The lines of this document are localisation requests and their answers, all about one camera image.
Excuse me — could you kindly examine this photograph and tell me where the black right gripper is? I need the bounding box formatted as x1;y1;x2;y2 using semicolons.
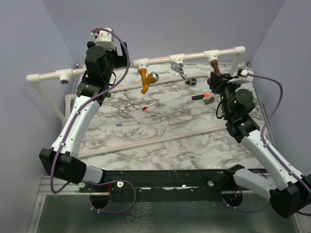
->
209;71;242;118

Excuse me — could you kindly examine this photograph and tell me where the brown water faucet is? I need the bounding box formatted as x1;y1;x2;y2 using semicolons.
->
207;60;221;85

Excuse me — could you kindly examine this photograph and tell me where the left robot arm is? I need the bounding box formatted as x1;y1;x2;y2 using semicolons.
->
39;42;129;192

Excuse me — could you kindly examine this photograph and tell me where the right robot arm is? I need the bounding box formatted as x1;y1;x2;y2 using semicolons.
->
208;69;311;218

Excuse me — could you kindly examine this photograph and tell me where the orange water faucet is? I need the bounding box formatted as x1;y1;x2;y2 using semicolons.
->
139;68;159;95

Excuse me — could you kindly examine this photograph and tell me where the grey silver water faucet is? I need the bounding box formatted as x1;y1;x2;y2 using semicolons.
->
171;62;187;80

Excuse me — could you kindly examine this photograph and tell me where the black orange highlighter marker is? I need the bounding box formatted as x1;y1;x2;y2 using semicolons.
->
191;93;210;100

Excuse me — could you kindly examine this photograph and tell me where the beige mini stapler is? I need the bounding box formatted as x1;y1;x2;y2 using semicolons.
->
203;97;215;105

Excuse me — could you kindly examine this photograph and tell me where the red white marker pen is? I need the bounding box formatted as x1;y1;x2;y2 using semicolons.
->
141;101;157;111

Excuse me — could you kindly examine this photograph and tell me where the purple white marker pen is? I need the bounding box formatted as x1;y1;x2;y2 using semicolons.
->
116;122;139;127

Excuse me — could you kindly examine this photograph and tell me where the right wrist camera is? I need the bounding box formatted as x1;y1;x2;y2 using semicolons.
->
228;68;254;84

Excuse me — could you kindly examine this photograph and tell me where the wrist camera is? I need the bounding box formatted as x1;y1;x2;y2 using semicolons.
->
228;68;254;84
91;30;116;50

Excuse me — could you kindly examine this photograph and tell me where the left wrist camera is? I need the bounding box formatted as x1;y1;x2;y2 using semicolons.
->
91;30;116;50

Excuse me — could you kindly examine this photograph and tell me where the dark grey hose nozzle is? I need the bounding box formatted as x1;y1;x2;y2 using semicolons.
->
185;79;197;85

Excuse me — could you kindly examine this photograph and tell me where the white pvc pipe frame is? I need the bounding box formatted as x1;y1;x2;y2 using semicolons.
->
25;46;246;158

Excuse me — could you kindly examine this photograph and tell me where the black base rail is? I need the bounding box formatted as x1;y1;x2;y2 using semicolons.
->
79;169;244;206

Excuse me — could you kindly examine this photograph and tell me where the aluminium table frame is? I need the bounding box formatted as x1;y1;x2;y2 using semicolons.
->
26;62;304;233

